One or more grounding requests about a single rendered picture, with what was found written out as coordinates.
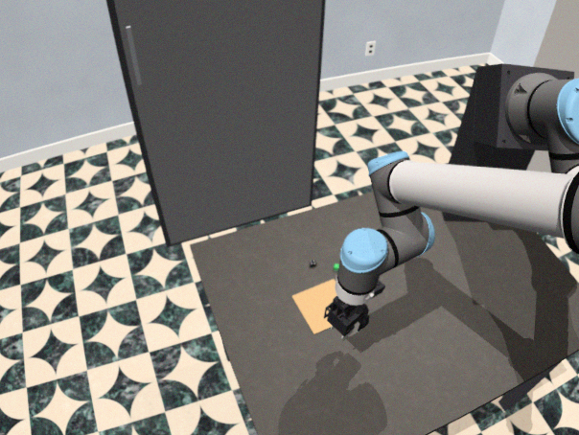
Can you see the peach flat mat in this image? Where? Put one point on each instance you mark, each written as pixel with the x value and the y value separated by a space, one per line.
pixel 312 303

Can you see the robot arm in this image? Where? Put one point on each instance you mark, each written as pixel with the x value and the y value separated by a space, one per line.
pixel 541 202

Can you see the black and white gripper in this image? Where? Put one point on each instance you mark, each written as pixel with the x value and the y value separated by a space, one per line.
pixel 342 320

